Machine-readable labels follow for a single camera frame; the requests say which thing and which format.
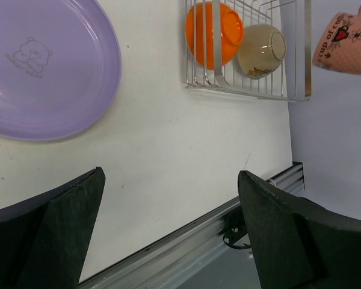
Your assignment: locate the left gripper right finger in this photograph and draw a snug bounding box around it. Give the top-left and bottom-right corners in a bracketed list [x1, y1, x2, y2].
[238, 170, 361, 288]

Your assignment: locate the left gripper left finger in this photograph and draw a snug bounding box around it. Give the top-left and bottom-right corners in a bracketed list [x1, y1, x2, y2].
[0, 167, 105, 288]

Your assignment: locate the beige ceramic bowl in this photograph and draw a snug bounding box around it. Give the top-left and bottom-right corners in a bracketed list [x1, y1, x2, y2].
[237, 23, 287, 80]

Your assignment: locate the pink coffee mug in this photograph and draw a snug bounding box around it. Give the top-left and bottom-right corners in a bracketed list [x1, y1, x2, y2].
[312, 5, 361, 75]

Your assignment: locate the orange white bowl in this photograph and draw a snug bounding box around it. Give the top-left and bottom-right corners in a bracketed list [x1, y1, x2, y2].
[185, 1, 244, 70]

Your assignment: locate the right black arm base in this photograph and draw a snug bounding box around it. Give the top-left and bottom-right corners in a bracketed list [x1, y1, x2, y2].
[223, 224, 251, 250]

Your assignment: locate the purple plastic plate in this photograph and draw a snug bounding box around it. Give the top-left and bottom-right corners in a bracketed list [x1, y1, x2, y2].
[0, 1, 122, 141]

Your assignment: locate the aluminium mounting rail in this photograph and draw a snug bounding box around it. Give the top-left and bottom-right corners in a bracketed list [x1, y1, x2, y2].
[78, 161, 305, 289]

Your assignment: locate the wire dish rack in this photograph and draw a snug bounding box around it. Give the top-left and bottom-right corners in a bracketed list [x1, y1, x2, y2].
[184, 1, 312, 102]

